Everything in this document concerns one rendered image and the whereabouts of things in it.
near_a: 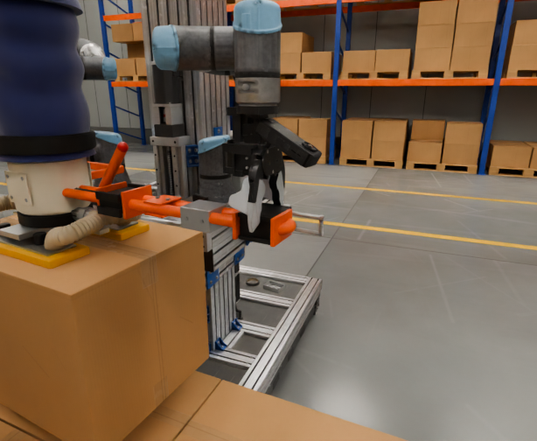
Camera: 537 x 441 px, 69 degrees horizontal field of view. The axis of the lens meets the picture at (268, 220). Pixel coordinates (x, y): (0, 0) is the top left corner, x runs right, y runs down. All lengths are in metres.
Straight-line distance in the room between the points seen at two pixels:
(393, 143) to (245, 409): 7.04
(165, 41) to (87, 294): 0.49
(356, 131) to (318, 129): 0.75
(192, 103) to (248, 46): 1.02
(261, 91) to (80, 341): 0.57
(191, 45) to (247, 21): 0.14
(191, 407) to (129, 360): 0.38
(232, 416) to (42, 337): 0.58
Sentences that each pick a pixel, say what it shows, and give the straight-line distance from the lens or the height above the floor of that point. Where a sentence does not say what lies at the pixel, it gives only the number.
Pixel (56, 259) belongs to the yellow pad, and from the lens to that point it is 0.95.
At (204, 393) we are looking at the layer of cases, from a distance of 1.34.
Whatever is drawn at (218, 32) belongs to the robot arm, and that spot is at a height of 1.52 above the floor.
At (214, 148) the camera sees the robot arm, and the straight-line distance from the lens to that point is 1.41.
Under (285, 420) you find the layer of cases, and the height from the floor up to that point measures 0.54.
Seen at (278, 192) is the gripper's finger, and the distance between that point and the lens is 0.73.
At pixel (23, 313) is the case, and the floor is 0.99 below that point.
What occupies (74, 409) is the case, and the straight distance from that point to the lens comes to 1.00.
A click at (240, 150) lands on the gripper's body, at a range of 0.67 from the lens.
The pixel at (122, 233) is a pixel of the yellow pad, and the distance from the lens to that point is 1.05.
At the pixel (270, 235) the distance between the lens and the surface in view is 0.67.
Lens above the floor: 1.43
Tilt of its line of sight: 18 degrees down
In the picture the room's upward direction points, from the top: straight up
